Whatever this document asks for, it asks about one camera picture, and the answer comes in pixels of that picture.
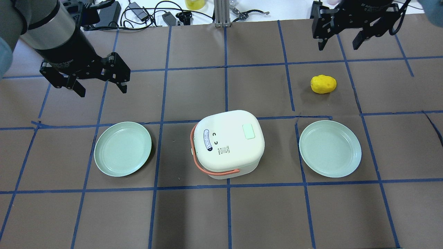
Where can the black power adapter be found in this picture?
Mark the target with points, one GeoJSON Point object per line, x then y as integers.
{"type": "Point", "coordinates": [169, 19]}

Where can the far light green plate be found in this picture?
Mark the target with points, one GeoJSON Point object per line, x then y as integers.
{"type": "Point", "coordinates": [122, 149]}

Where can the white rice cooker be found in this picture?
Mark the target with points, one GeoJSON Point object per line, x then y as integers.
{"type": "Point", "coordinates": [227, 144]}

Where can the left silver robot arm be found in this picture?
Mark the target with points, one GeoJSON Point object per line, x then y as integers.
{"type": "Point", "coordinates": [53, 30]}

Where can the yellow toy potato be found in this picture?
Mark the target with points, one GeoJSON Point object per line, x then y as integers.
{"type": "Point", "coordinates": [323, 84]}

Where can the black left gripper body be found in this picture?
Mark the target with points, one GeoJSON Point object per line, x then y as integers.
{"type": "Point", "coordinates": [68, 49]}

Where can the light green plate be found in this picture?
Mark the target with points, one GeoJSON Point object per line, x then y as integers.
{"type": "Point", "coordinates": [122, 149]}
{"type": "Point", "coordinates": [330, 148]}

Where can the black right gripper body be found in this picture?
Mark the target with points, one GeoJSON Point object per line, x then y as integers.
{"type": "Point", "coordinates": [367, 7]}

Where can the aluminium frame post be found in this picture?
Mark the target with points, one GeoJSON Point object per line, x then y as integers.
{"type": "Point", "coordinates": [222, 13]}

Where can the black power brick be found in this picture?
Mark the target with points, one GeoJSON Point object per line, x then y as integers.
{"type": "Point", "coordinates": [139, 12]}

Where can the near light green plate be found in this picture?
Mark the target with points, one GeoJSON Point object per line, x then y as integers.
{"type": "Point", "coordinates": [330, 148]}

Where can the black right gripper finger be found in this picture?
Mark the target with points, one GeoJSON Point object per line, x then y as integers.
{"type": "Point", "coordinates": [361, 36]}
{"type": "Point", "coordinates": [323, 39]}

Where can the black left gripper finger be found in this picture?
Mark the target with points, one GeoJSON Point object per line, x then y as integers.
{"type": "Point", "coordinates": [122, 84]}
{"type": "Point", "coordinates": [73, 84]}

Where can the yellow tape roll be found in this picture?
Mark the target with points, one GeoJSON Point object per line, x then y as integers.
{"type": "Point", "coordinates": [195, 4]}

